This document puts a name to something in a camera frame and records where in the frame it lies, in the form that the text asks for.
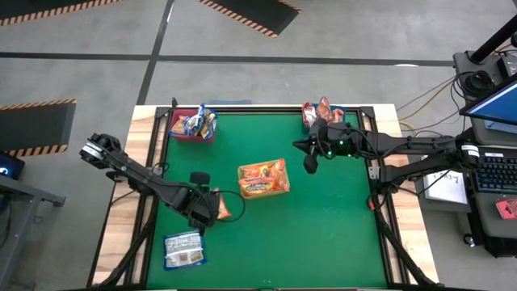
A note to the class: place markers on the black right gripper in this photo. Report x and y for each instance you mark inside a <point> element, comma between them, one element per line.
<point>339,141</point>

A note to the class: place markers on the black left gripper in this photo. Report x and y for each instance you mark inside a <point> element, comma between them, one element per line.
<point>192,202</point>

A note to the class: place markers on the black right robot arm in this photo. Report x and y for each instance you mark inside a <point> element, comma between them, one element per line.
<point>412,143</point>

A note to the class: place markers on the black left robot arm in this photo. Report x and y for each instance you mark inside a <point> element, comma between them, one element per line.
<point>133,171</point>

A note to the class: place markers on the blue plastic bin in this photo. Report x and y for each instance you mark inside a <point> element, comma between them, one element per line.
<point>341,108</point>

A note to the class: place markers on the yellow translucent plastic bin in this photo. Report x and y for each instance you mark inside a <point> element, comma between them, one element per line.
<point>264,197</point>

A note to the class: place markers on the red plastic bin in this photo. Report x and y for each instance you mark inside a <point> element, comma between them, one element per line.
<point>192,139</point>

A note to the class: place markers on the green table mat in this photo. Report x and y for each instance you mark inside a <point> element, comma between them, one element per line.
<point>323,222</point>

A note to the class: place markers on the blue flat pad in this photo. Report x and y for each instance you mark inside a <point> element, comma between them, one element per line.
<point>230,102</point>

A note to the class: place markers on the white paper note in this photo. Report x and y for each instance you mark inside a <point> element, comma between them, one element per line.
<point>448,188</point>

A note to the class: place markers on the black hazard-striped floor mat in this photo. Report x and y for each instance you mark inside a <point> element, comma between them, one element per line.
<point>40,8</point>
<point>32,125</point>
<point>254,12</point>

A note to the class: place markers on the grey metal desk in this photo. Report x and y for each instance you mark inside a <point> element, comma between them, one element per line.
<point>40,194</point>

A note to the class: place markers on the black caster wheel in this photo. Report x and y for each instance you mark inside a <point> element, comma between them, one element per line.
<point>469,241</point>

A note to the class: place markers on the black backlit keyboard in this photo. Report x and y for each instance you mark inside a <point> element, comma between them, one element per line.
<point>498,174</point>

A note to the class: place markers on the black device blue light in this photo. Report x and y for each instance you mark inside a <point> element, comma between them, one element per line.
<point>10,167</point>

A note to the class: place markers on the laptop with blue screen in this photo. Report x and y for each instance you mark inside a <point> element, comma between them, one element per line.
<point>497,107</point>

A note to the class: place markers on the grey equipment cart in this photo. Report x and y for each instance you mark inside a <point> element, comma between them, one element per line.
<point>490,226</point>

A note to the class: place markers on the red card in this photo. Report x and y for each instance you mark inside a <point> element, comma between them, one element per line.
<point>508,209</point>

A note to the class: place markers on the black pole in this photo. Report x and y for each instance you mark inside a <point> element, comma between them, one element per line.
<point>493,40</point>

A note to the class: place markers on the small black box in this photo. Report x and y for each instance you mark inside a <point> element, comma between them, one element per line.
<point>508,66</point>

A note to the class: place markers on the black aluminium table frame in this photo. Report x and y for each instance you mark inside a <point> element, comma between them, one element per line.
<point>262,110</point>

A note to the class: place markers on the silver metal bracket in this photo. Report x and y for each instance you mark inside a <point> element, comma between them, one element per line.
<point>373,172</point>

